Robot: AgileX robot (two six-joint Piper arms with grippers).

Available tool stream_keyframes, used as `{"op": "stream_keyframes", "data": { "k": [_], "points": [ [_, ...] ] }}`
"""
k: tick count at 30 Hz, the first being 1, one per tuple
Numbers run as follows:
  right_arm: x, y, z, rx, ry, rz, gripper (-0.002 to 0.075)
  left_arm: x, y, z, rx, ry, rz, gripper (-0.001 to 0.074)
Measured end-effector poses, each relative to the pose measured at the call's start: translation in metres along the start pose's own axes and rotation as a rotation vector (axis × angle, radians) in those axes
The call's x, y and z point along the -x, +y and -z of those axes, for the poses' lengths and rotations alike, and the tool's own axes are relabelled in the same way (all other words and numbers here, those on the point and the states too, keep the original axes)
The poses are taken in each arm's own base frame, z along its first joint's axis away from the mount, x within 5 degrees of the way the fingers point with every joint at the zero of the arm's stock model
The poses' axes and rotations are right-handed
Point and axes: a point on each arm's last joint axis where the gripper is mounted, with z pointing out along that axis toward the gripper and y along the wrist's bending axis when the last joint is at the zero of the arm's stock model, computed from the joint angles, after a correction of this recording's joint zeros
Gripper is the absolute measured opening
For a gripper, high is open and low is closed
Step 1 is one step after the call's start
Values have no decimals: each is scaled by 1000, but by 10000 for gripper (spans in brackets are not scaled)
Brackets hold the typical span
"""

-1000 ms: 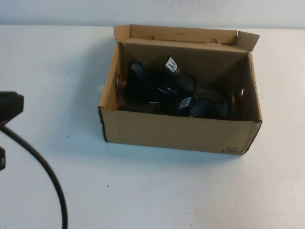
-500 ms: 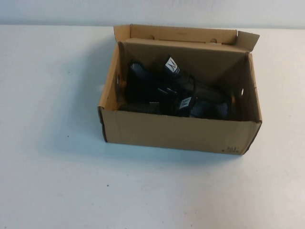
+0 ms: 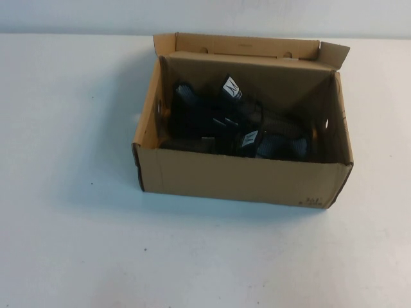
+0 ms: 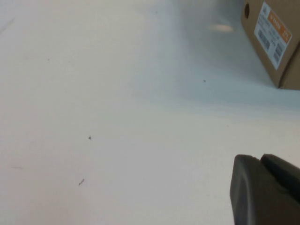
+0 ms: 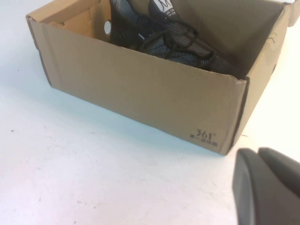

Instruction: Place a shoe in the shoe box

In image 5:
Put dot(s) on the brown cardboard shoe box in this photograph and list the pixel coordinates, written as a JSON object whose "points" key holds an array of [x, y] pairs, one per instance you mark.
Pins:
{"points": [[140, 93]]}

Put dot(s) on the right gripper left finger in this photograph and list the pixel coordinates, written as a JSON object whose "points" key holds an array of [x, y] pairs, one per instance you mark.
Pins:
{"points": [[262, 199]]}

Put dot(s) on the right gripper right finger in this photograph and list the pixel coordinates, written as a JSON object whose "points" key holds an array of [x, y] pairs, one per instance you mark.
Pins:
{"points": [[286, 161]]}

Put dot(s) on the black knit sneaker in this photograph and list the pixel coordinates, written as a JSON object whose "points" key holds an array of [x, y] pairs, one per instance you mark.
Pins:
{"points": [[182, 39]]}

